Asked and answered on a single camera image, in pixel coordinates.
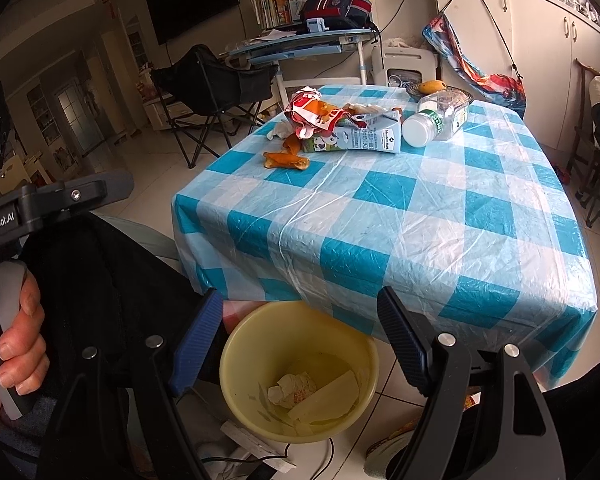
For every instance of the white wall cabinets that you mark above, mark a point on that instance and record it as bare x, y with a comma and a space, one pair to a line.
540, 35

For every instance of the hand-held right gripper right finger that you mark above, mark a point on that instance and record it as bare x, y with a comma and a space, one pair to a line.
405, 340

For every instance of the small curled orange peel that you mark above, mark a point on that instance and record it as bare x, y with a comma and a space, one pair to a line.
291, 144

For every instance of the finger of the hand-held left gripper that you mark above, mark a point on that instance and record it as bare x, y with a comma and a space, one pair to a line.
90, 195

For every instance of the crumpled printed paper ball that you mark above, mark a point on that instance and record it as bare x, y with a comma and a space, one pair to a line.
290, 390

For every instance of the navy and red backpack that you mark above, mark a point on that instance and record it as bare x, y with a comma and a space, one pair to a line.
335, 7

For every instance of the black flat television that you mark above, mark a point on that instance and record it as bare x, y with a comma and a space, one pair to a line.
190, 0

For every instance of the white plastic stool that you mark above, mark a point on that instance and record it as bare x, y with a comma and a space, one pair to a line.
405, 62

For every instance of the red snack wrapper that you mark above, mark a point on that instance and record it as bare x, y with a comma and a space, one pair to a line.
315, 107

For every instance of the blue white milk carton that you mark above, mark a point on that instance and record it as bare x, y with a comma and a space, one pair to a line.
360, 137

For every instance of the row of books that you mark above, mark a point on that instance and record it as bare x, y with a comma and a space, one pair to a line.
272, 10

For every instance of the black folding camp chair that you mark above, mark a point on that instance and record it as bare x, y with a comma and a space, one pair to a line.
200, 75

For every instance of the red wall ornament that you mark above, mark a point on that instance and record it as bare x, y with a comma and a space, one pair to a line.
108, 0

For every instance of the brown wooden chair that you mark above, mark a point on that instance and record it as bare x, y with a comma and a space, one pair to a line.
582, 110

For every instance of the clear bottle with white cap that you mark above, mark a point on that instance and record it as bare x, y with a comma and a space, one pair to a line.
430, 122

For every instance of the person's left hand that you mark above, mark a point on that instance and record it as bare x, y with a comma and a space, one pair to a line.
25, 355

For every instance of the yellow plastic waste bin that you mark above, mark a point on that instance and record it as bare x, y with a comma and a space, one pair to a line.
245, 360

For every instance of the blue checkered tablecloth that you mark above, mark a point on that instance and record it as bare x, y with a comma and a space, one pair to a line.
405, 220

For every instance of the pale grey chair seat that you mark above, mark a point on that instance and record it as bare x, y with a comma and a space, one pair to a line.
145, 237

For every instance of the yellow mango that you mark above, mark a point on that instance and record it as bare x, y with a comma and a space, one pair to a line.
430, 86

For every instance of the person's left leg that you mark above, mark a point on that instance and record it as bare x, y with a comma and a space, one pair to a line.
110, 285

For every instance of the blue study desk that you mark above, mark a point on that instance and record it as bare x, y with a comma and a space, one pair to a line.
300, 42

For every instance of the white power strip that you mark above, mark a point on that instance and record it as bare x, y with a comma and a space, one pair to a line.
255, 447

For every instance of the floral slipper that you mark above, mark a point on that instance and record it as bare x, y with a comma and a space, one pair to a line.
385, 452

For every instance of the white low cabinet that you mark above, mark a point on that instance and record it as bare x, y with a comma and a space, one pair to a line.
167, 112

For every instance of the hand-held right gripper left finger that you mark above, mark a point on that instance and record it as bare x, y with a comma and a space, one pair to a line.
200, 340

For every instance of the colourful printed bag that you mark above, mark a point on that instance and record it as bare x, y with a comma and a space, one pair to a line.
480, 77

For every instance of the pale plastic sheet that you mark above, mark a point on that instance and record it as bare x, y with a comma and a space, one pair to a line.
330, 397

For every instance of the dark glass fruit bowl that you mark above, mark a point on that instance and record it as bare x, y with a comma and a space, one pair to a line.
460, 96

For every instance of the small light blue device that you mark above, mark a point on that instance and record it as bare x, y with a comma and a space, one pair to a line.
316, 26

